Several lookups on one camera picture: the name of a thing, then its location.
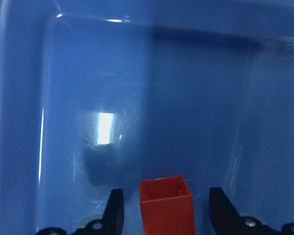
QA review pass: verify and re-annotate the blue plastic tray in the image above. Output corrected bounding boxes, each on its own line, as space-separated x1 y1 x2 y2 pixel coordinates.
0 0 294 235

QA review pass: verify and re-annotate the red block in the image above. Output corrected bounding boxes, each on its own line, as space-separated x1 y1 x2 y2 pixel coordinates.
139 176 196 235

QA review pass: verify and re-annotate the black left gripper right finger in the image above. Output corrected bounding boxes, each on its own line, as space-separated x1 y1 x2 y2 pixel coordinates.
209 188 294 235

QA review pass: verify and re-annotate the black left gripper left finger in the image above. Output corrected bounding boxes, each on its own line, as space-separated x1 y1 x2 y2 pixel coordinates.
36 188 125 235

